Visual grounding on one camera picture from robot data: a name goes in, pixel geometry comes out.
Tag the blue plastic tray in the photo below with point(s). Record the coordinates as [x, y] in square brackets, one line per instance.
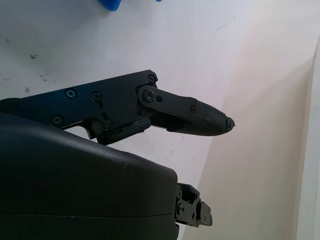
[111, 4]

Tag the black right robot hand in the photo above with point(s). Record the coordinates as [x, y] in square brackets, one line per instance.
[75, 187]

